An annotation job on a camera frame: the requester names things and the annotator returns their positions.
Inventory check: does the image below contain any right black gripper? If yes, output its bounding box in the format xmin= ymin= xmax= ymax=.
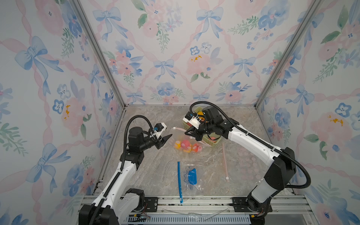
xmin=184 ymin=119 xmax=215 ymax=140

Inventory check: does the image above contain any pink peach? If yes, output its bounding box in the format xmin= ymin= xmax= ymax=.
xmin=181 ymin=140 xmax=192 ymax=149

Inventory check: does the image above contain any pink zipper clear bag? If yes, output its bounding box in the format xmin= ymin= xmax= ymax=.
xmin=223 ymin=143 xmax=268 ymax=184
xmin=169 ymin=127 xmax=211 ymax=154

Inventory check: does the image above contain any blue zipper clear bag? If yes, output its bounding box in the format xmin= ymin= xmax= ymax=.
xmin=177 ymin=161 xmax=204 ymax=204

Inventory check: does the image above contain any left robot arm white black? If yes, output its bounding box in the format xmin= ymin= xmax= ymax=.
xmin=78 ymin=122 xmax=171 ymax=225

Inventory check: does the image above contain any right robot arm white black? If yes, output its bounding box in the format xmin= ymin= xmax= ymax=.
xmin=183 ymin=106 xmax=296 ymax=212

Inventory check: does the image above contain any light green plastic basket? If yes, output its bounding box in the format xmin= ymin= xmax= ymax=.
xmin=183 ymin=106 xmax=222 ymax=147

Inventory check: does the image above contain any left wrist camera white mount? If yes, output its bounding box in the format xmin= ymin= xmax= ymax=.
xmin=150 ymin=122 xmax=167 ymax=140

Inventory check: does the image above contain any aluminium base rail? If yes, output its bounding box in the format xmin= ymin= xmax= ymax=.
xmin=76 ymin=193 xmax=319 ymax=225

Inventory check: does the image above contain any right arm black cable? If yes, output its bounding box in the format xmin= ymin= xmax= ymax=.
xmin=189 ymin=101 xmax=312 ymax=189

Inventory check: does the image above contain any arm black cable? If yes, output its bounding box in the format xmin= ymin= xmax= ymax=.
xmin=189 ymin=101 xmax=312 ymax=189
xmin=88 ymin=114 xmax=154 ymax=225

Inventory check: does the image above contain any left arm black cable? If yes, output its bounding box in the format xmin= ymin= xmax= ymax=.
xmin=88 ymin=114 xmax=154 ymax=225

